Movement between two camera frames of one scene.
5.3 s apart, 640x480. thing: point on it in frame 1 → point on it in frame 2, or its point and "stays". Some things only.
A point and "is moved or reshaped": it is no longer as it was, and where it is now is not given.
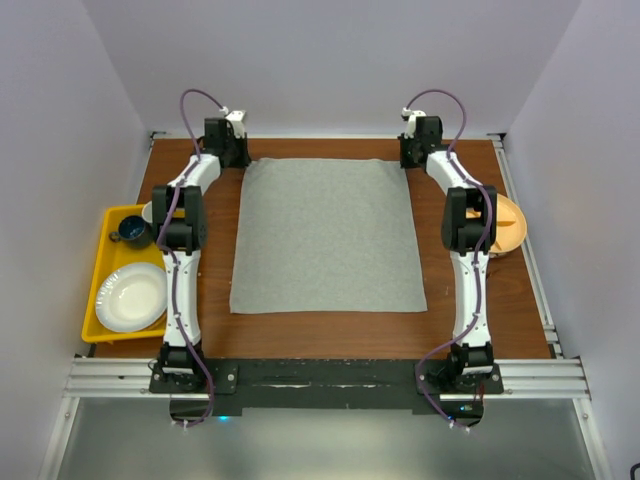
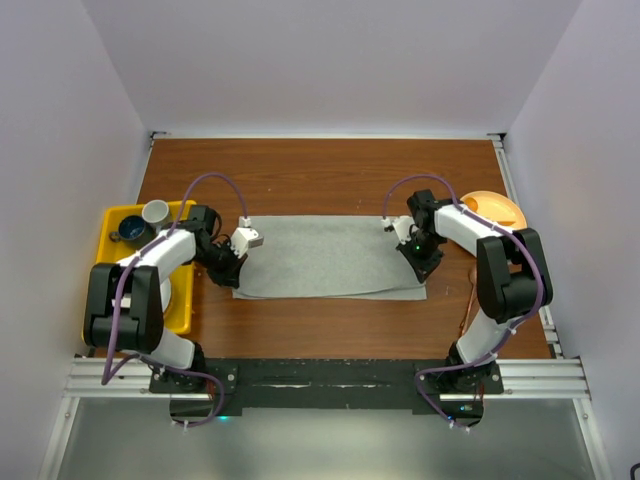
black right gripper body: x=406 y=151 → x=423 y=251
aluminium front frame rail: x=524 y=379 stays
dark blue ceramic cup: x=134 y=231 stays
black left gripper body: x=237 y=150 → x=219 y=262
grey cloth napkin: x=325 y=235 is moved or reshaped
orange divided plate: x=511 y=226 stays
